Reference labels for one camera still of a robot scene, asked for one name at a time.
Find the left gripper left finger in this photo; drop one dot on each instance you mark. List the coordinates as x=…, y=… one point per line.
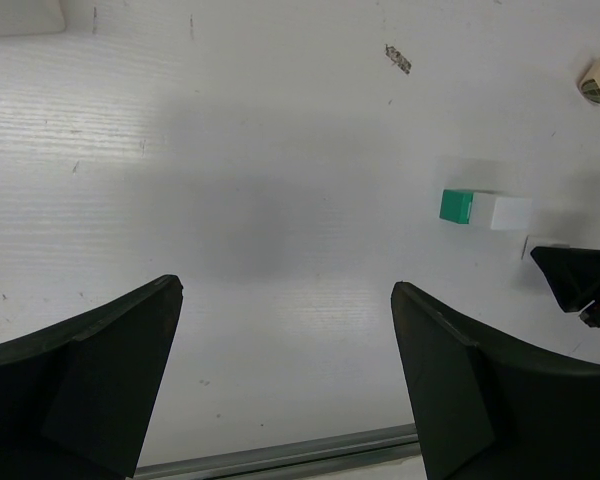
x=76, y=398

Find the plain white block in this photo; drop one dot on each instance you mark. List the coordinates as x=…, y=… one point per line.
x=498, y=212

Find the dark green H block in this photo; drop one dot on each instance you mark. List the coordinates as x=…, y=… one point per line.
x=456, y=206

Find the white E block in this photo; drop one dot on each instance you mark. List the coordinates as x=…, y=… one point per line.
x=532, y=242

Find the front aluminium rail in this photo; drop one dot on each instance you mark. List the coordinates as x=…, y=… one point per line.
x=297, y=460

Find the white perforated box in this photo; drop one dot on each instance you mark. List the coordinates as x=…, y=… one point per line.
x=31, y=17

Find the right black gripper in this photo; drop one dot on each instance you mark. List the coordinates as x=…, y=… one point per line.
x=573, y=275

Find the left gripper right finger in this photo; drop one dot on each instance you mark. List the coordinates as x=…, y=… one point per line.
x=487, y=405

